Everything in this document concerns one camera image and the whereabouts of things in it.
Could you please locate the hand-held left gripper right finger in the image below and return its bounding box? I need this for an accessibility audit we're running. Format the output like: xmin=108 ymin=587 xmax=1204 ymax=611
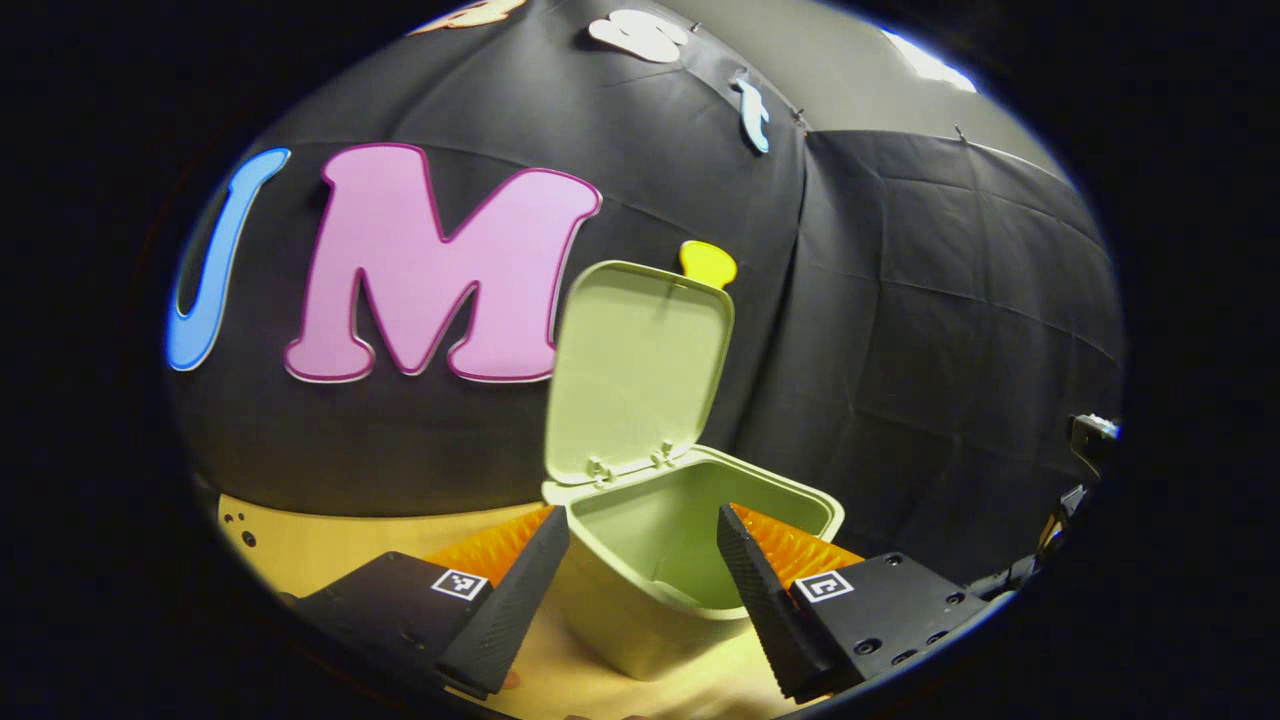
xmin=716 ymin=503 xmax=1011 ymax=702

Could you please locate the green desktop garbage bin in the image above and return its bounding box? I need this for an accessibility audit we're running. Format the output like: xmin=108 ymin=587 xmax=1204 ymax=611
xmin=540 ymin=260 xmax=847 ymax=684

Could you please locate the wooden desktop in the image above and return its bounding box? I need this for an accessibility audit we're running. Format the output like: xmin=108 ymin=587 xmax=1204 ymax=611
xmin=217 ymin=492 xmax=801 ymax=720

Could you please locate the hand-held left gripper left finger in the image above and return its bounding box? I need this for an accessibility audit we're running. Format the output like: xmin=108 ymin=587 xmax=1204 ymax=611
xmin=284 ymin=505 xmax=572 ymax=699

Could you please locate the black backdrop cloth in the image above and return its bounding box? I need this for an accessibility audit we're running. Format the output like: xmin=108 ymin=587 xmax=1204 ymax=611
xmin=165 ymin=0 xmax=1127 ymax=593

